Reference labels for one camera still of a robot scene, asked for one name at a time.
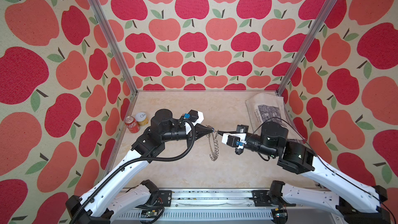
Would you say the metal disc with key rings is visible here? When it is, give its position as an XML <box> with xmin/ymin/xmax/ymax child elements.
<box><xmin>207</xmin><ymin>129</ymin><xmax>219</xmax><ymax>161</ymax></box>

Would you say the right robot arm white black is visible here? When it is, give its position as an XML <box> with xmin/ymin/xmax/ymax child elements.
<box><xmin>217</xmin><ymin>117</ymin><xmax>397</xmax><ymax>224</ymax></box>

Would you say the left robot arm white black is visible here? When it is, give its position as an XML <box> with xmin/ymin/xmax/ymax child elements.
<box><xmin>65</xmin><ymin>109</ymin><xmax>214</xmax><ymax>224</ymax></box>

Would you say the yellow can white lid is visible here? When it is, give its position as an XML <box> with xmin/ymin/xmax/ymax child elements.
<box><xmin>135</xmin><ymin>112</ymin><xmax>149</xmax><ymax>127</ymax></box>

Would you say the red soda can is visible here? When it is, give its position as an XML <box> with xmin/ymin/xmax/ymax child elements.
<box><xmin>124</xmin><ymin>116</ymin><xmax>140</xmax><ymax>133</ymax></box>

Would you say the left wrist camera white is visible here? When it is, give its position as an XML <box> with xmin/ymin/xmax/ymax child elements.
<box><xmin>182</xmin><ymin>110</ymin><xmax>204</xmax><ymax>125</ymax></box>

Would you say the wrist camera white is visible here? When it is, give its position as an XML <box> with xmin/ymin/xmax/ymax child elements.
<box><xmin>182</xmin><ymin>110</ymin><xmax>204</xmax><ymax>125</ymax></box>
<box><xmin>222</xmin><ymin>133</ymin><xmax>247</xmax><ymax>148</ymax></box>

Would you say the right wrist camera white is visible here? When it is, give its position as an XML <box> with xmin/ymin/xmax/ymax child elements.
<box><xmin>222</xmin><ymin>133</ymin><xmax>247</xmax><ymax>148</ymax></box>

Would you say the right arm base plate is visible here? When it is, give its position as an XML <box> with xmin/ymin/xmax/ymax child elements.
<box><xmin>250</xmin><ymin>190</ymin><xmax>272</xmax><ymax>207</ymax></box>

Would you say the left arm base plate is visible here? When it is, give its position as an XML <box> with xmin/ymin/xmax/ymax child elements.
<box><xmin>152</xmin><ymin>190</ymin><xmax>173</xmax><ymax>207</ymax></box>

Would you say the front aluminium rail frame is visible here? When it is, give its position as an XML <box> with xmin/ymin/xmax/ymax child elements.
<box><xmin>76</xmin><ymin>187</ymin><xmax>330</xmax><ymax>224</ymax></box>

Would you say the right aluminium corner post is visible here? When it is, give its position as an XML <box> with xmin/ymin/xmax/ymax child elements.
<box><xmin>276</xmin><ymin>0</ymin><xmax>337</xmax><ymax>96</ymax></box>

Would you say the aluminium corner post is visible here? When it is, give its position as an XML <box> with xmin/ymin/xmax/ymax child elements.
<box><xmin>88</xmin><ymin>0</ymin><xmax>138</xmax><ymax>97</ymax></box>
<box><xmin>276</xmin><ymin>0</ymin><xmax>337</xmax><ymax>96</ymax></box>

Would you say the left aluminium corner post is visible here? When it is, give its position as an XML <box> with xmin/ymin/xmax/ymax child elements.
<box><xmin>88</xmin><ymin>0</ymin><xmax>138</xmax><ymax>97</ymax></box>

